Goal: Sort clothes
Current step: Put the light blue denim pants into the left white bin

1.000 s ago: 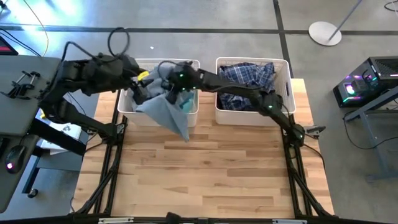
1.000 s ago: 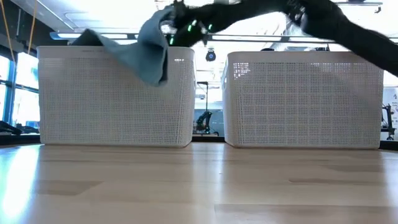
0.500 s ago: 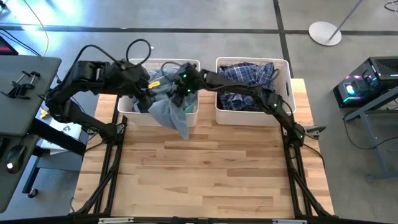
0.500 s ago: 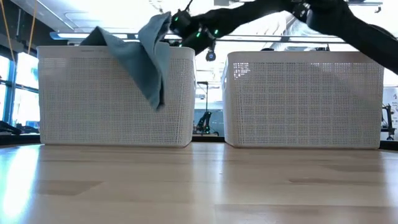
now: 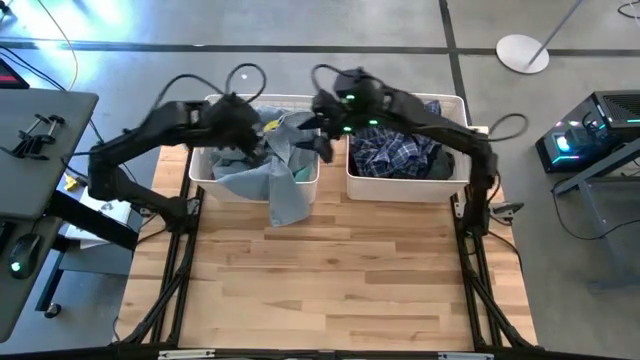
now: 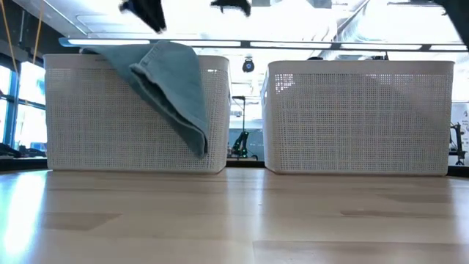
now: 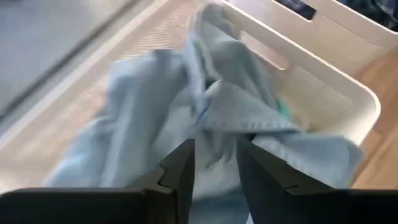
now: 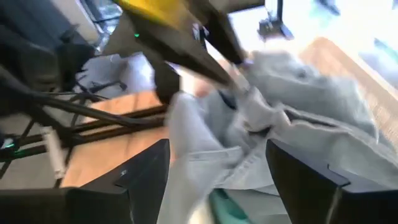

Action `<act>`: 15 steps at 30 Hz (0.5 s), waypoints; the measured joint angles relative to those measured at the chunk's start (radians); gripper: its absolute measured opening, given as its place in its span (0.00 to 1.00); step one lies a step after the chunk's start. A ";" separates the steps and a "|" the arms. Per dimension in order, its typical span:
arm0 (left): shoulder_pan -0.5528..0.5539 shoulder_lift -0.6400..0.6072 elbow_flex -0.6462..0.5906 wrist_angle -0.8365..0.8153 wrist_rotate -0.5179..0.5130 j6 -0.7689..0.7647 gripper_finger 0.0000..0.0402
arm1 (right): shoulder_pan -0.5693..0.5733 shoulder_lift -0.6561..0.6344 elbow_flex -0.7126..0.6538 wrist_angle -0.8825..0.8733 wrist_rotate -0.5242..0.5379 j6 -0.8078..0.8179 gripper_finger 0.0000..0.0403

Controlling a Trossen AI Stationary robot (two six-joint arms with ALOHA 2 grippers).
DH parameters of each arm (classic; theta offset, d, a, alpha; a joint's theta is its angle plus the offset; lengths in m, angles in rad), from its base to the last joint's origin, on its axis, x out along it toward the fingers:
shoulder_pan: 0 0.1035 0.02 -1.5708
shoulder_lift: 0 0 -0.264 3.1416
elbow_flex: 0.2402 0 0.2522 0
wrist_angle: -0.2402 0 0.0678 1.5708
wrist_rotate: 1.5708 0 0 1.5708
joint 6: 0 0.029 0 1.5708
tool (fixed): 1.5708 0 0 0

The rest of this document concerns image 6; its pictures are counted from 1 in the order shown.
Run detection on light blue denim jeans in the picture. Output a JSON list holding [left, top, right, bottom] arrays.
[[79, 40, 210, 160]]

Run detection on thin black background stand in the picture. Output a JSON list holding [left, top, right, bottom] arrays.
[[232, 95, 248, 133]]

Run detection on white perforated plastic basket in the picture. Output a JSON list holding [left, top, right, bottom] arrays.
[[261, 59, 456, 177], [43, 54, 232, 175]]

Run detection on black hanging camera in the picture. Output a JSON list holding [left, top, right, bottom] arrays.
[[241, 56, 256, 74]]

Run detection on yellow hanging cord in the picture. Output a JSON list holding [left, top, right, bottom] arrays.
[[32, 0, 45, 65], [0, 0, 18, 74]]

